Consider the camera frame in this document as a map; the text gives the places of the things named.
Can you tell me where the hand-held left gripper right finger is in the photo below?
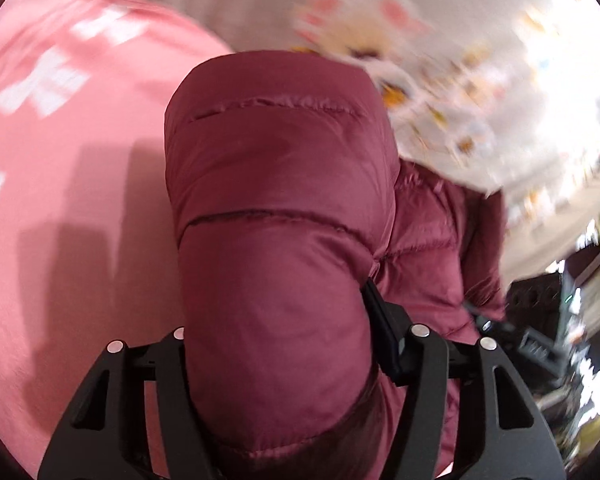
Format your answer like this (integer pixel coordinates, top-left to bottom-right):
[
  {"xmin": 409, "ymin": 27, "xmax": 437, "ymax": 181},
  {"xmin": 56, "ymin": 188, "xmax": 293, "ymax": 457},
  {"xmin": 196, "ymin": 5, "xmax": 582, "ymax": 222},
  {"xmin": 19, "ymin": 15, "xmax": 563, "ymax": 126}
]
[{"xmin": 361, "ymin": 280, "xmax": 567, "ymax": 480}]

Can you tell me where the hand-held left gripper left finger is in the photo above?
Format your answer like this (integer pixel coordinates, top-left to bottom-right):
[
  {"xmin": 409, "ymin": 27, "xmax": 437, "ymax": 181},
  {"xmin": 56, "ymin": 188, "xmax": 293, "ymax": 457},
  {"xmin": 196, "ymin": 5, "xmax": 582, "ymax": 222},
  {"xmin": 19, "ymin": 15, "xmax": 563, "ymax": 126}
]
[{"xmin": 38, "ymin": 327, "xmax": 216, "ymax": 480}]

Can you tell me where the maroon puffer jacket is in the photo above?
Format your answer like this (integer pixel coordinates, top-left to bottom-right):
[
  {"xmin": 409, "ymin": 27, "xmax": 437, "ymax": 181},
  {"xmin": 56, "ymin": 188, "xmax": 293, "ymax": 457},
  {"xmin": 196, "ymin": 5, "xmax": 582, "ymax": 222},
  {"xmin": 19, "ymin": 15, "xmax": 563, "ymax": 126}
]
[{"xmin": 164, "ymin": 50, "xmax": 508, "ymax": 480}]

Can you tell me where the pink blanket with white bows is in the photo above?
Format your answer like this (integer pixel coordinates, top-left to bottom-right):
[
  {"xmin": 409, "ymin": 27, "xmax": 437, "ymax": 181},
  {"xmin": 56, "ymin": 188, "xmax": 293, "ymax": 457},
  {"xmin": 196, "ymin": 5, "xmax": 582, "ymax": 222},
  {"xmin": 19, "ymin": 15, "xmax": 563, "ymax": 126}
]
[{"xmin": 0, "ymin": 0, "xmax": 241, "ymax": 461}]

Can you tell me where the grey floral bed sheet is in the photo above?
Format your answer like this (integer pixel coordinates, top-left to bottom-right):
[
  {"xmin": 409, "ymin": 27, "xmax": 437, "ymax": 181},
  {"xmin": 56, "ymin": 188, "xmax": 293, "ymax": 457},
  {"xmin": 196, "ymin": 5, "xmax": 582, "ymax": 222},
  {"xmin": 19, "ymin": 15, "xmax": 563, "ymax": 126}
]
[{"xmin": 75, "ymin": 0, "xmax": 600, "ymax": 281}]

